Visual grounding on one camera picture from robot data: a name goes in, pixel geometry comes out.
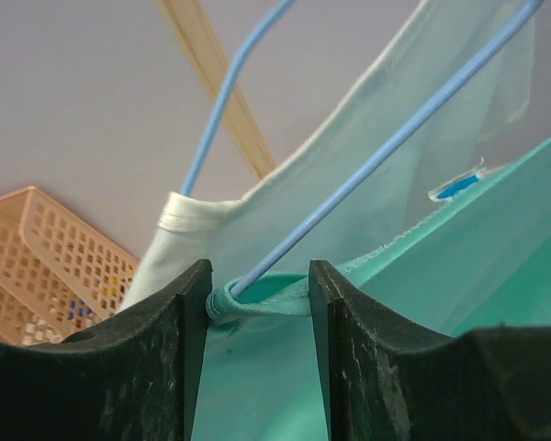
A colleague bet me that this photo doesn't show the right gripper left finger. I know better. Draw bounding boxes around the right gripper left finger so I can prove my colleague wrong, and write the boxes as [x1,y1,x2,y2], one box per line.
[0,260,212,440]

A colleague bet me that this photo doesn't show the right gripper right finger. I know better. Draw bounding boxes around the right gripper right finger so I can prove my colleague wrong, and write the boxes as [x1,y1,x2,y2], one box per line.
[309,260,551,440]

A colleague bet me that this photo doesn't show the teal green t shirt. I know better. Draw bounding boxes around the teal green t shirt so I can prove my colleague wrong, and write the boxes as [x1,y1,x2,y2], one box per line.
[193,138,551,440]

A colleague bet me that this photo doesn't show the white t shirt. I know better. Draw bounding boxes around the white t shirt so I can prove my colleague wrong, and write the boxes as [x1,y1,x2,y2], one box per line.
[122,1,534,309]

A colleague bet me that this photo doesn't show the orange file organizer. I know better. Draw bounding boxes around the orange file organizer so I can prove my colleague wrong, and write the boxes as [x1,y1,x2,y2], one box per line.
[0,187,138,345]

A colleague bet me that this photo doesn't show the wooden clothes rack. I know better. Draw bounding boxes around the wooden clothes rack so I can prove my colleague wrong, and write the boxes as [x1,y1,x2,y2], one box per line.
[157,0,276,179]

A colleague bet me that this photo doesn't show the light blue wire hanger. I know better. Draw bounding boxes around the light blue wire hanger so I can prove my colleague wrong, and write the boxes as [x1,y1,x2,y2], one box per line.
[180,0,295,197]

